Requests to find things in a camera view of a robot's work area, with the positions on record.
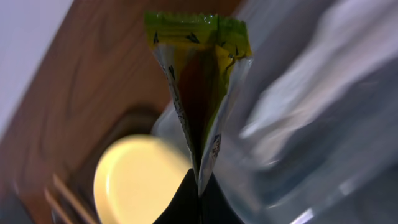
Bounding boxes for yellow green snack wrapper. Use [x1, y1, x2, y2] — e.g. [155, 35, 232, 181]
[144, 12, 252, 194]

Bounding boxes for clear plastic waste bin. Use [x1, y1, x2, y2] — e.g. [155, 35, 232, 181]
[151, 0, 398, 224]

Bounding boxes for wooden chopstick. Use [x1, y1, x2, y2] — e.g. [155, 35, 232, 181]
[53, 174, 98, 224]
[44, 188, 73, 224]

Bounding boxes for dark brown serving tray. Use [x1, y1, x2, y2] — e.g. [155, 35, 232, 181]
[46, 105, 165, 224]

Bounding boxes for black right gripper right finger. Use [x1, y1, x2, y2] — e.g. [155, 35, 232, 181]
[200, 174, 243, 224]

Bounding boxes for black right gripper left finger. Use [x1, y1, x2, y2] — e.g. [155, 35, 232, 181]
[154, 169, 199, 224]

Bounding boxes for yellow plate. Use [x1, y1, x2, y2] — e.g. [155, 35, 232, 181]
[100, 135, 192, 223]

